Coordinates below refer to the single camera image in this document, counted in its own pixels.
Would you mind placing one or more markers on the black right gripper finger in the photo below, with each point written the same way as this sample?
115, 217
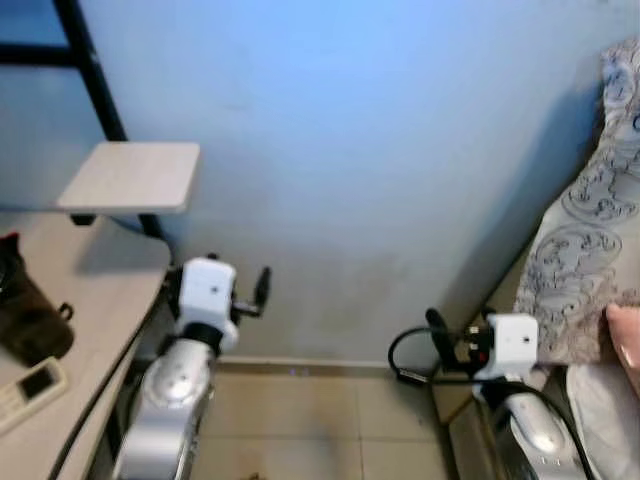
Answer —
440, 335

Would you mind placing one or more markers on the pink plush pillow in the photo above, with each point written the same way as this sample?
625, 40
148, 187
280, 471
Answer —
625, 345

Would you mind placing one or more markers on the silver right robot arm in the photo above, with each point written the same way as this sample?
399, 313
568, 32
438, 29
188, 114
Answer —
535, 435

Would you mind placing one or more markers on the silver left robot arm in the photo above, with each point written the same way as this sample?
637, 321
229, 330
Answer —
170, 400

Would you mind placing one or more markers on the light wooden desk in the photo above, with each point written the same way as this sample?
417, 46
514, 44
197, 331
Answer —
90, 310

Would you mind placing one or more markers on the white quilted mattress pad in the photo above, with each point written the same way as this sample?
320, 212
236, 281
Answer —
610, 420

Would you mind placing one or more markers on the floral patterned headboard fabric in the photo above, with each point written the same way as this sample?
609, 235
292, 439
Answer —
590, 240

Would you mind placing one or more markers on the small light wooden shelf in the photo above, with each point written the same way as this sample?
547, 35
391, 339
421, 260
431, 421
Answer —
130, 177

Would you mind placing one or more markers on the dark brown bag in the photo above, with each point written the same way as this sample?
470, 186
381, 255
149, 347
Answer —
30, 310

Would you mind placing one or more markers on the white remote control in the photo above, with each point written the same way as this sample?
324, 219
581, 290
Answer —
30, 392

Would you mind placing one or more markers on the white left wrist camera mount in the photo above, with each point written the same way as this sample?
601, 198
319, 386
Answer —
208, 295

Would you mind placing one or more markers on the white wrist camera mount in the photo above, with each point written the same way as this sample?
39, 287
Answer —
510, 345
208, 295

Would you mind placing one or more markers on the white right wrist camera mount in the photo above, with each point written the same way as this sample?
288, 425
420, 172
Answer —
510, 345

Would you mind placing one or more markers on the black metal frame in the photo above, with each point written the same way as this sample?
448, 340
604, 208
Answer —
95, 90

